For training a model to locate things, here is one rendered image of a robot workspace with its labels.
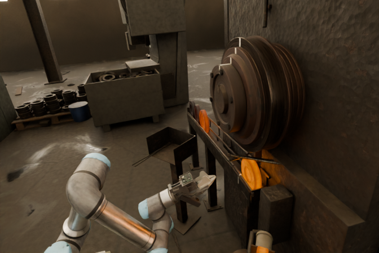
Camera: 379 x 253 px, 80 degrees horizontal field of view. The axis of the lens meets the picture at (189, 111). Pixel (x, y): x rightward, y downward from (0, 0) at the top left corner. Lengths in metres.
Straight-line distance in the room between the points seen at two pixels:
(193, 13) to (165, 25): 7.75
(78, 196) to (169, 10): 2.95
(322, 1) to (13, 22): 11.39
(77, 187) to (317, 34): 0.93
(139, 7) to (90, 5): 7.64
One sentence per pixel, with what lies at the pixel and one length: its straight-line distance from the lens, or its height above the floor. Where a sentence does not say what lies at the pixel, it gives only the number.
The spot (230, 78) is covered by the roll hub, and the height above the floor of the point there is 1.22.
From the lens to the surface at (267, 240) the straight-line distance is 0.95.
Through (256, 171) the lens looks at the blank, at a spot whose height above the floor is 0.79.
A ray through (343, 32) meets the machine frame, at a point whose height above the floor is 1.36.
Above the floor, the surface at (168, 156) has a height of 0.60.
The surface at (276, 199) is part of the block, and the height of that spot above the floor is 0.80.
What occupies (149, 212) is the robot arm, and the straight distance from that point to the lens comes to 1.08.
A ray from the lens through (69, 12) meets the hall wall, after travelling 11.11.
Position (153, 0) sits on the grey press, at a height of 1.69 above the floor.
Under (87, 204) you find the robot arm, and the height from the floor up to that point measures 0.87.
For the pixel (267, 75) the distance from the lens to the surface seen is 0.77.
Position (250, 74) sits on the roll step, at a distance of 0.82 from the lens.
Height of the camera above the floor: 1.43
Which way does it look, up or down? 22 degrees down
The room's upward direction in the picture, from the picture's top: 5 degrees counter-clockwise
